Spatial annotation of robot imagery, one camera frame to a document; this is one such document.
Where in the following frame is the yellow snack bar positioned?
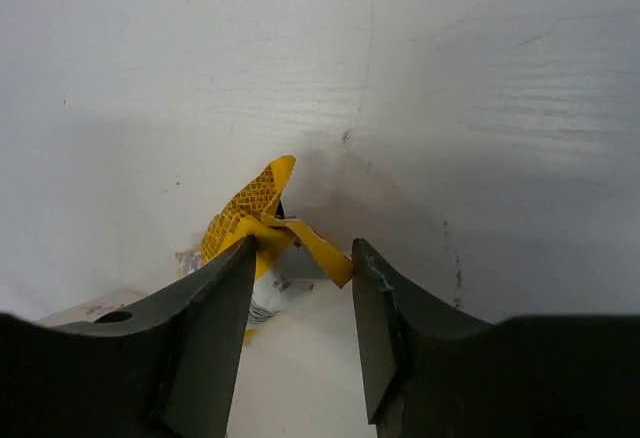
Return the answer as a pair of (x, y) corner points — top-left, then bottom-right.
(175, 155), (352, 342)

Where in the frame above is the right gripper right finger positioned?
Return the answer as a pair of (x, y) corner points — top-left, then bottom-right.
(352, 239), (639, 437)

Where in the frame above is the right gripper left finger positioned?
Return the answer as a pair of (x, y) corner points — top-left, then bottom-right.
(1, 238), (256, 437)

